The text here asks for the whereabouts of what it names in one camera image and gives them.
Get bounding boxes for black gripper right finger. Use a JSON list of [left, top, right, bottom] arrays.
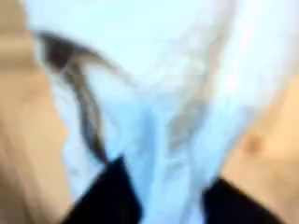
[[201, 176, 285, 224]]

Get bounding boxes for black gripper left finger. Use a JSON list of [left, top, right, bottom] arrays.
[[61, 155, 144, 224]]

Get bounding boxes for grey sock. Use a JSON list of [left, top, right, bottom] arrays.
[[21, 0, 299, 224]]

